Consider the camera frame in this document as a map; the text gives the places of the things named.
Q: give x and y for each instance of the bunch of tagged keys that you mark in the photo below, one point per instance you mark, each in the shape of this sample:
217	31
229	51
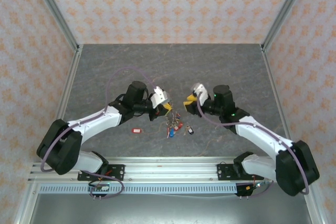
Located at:
172	132

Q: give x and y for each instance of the black tag key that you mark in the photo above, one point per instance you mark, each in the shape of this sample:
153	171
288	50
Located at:
189	130

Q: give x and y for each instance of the red tag key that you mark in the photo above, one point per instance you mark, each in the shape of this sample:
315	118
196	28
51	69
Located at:
136	130

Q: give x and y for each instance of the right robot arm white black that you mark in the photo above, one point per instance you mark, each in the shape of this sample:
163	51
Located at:
262	134

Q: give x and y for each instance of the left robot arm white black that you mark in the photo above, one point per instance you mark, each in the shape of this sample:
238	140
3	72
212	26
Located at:
92	121

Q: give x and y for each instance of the grey metal shelf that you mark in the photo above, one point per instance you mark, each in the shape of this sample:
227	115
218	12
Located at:
168	208

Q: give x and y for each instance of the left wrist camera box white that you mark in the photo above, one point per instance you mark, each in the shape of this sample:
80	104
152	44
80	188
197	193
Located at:
160	96

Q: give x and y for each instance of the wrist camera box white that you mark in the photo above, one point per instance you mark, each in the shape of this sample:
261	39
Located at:
160	96
200	91

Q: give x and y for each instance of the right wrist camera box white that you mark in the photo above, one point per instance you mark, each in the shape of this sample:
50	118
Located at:
200	91

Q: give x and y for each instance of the aluminium table side rail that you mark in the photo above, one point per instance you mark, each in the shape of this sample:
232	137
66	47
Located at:
270	77
74	69

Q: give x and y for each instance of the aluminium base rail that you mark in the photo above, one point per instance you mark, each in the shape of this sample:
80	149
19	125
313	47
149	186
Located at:
170	171

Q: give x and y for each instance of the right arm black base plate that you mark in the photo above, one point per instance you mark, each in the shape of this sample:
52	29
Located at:
225	171

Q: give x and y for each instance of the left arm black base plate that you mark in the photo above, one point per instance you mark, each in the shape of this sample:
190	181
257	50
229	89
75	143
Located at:
118	171

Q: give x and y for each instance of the aluminium frame post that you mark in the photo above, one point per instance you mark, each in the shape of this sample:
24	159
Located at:
287	6
53	6

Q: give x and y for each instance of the aluminium frame leg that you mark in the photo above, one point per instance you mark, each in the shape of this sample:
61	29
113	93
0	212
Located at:
317	211
26	203

